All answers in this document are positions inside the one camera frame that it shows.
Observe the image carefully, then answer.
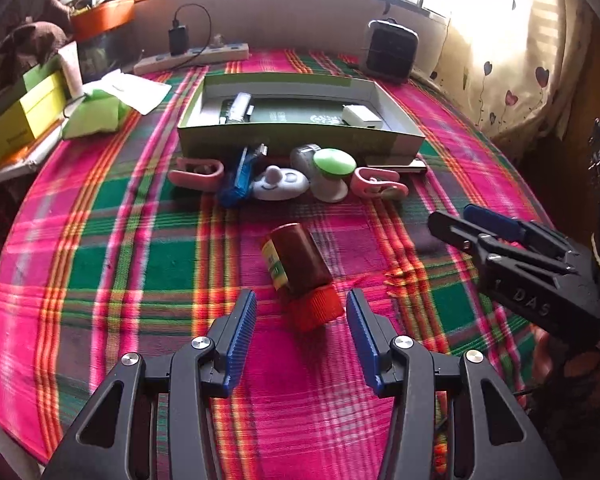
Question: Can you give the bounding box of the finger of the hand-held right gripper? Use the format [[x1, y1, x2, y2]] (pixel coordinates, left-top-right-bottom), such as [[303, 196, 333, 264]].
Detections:
[[462, 204, 576, 256], [427, 210, 578, 277]]

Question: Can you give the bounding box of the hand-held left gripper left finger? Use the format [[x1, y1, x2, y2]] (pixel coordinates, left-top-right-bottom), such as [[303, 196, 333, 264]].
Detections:
[[40, 289, 258, 480]]

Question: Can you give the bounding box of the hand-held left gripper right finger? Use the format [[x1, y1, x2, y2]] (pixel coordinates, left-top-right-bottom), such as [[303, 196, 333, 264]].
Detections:
[[346, 289, 563, 480]]

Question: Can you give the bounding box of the black rectangular case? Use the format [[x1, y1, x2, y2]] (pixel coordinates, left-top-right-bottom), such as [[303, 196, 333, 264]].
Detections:
[[364, 157, 427, 175]]

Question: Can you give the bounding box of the pink plastic clip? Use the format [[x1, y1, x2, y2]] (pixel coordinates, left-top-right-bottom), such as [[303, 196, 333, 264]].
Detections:
[[169, 156, 225, 192], [351, 166, 410, 200]]

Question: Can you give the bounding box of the brown bottle with red cap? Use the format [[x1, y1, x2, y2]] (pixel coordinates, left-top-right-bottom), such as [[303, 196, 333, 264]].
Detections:
[[261, 223, 345, 333]]

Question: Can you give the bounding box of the green and white mushroom lamp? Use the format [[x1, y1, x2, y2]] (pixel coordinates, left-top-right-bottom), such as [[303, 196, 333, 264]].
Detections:
[[310, 148, 357, 203]]

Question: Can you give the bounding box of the blue plastic tool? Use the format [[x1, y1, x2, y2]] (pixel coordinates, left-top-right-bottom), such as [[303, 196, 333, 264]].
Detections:
[[216, 145, 270, 208]]

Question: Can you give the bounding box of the green cardboard box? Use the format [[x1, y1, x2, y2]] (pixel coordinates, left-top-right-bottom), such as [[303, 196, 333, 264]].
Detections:
[[176, 72, 426, 158]]

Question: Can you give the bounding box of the person's right hand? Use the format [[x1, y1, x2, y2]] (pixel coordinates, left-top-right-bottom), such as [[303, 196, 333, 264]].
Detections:
[[532, 332, 600, 396]]

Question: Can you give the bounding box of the pink green plaid cloth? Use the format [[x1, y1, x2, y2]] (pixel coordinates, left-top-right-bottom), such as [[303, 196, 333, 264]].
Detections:
[[0, 49, 581, 466]]

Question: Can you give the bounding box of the white whale-shaped toy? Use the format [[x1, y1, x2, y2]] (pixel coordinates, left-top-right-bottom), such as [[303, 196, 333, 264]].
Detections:
[[252, 166, 311, 202]]

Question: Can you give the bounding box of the cream heart print curtain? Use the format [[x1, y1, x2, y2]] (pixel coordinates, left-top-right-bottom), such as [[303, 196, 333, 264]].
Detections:
[[430, 0, 596, 141]]

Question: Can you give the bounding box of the small grey heater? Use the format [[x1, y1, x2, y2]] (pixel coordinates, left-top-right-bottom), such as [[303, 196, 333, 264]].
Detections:
[[360, 19, 420, 83]]

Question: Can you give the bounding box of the dark green printed card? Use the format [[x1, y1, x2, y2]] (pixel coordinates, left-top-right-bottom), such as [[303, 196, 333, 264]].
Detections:
[[220, 99, 351, 126]]

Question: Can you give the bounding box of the white electric shaver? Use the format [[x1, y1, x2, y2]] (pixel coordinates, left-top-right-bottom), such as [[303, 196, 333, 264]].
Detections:
[[228, 92, 253, 123]]

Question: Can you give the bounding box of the green tissue pack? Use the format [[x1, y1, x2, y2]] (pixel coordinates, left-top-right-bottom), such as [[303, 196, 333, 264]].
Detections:
[[61, 87, 131, 140]]

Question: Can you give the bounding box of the white paper sheet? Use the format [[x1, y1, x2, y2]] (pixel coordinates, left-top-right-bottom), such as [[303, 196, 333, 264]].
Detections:
[[87, 71, 172, 115]]

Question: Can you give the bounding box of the white power strip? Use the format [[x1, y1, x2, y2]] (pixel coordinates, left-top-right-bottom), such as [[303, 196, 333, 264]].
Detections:
[[133, 42, 251, 75]]

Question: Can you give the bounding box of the black power adapter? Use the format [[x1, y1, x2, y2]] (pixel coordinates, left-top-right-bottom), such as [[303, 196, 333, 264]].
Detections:
[[168, 24, 189, 56]]

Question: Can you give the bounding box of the yellow cardboard box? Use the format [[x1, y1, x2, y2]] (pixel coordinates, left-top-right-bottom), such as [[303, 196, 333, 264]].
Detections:
[[0, 71, 68, 166]]

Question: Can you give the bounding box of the white tube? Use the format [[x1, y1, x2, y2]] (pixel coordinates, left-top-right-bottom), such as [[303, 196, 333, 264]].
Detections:
[[57, 42, 85, 98]]

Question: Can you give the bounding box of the dark glass tank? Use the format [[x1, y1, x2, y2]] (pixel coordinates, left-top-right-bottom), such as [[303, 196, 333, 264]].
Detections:
[[75, 22, 138, 81]]

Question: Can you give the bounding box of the green cardboard carton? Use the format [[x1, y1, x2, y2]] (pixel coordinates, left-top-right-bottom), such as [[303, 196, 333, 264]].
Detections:
[[0, 55, 63, 126]]

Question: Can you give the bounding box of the orange planter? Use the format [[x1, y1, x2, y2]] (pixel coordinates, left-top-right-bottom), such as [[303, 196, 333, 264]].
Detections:
[[70, 0, 136, 41]]

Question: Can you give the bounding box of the brown checked cloth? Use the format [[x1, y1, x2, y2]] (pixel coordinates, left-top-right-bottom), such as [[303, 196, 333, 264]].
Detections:
[[0, 20, 71, 68]]

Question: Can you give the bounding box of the white wall charger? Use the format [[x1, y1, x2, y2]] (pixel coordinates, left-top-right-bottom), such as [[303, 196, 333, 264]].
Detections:
[[341, 104, 383, 128]]

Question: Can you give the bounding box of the black adapter cable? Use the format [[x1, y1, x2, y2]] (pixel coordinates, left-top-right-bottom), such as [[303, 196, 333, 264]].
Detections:
[[171, 4, 213, 53]]

